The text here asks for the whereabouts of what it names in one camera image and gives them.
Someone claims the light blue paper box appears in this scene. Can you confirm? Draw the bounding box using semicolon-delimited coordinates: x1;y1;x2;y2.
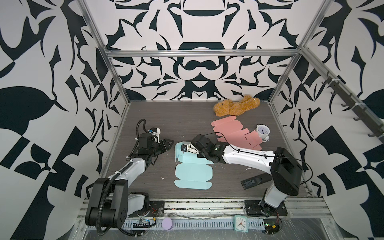
174;142;213;190

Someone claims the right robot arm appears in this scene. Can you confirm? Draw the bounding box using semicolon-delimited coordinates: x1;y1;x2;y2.
192;134;303;215

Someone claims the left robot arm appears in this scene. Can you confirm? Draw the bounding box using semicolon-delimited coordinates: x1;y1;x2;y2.
85;119;174;237

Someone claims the pink flat paper box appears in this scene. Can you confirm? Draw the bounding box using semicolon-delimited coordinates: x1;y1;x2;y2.
211;116;263;151

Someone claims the brown teddy bear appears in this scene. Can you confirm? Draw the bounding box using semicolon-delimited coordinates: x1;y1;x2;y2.
213;95;261;117

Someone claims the black remote control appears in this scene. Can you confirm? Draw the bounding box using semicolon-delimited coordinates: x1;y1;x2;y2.
241;173;273;190

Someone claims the white alarm clock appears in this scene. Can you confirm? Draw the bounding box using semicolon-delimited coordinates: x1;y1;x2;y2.
256;125;271;142

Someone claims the left circuit board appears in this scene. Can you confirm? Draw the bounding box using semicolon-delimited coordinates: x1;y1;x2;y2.
132;218;157;229

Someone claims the circuit board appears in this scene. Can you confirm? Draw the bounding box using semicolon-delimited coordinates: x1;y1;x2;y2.
263;219;282;236
132;218;157;229

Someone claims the purple round disc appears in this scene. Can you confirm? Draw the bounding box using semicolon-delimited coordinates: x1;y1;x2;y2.
162;217;174;231

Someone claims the teal square clock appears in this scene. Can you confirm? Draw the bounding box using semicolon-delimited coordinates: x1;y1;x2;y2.
234;215;249;233

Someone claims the right circuit board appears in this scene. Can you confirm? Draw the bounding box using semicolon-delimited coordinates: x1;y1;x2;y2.
263;219;282;236

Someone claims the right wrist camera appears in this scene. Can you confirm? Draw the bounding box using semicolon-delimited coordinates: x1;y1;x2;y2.
181;144;198;154

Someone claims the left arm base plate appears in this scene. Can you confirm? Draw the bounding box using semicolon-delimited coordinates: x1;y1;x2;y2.
129;201;165;218

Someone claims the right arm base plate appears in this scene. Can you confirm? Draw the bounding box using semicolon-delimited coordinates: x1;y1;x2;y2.
244;200;288;217

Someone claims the white slotted cable duct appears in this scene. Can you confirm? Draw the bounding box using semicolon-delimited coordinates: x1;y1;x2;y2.
123;218;265;231

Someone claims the wall hook rail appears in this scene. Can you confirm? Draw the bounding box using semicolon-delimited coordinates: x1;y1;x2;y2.
322;71;384;144

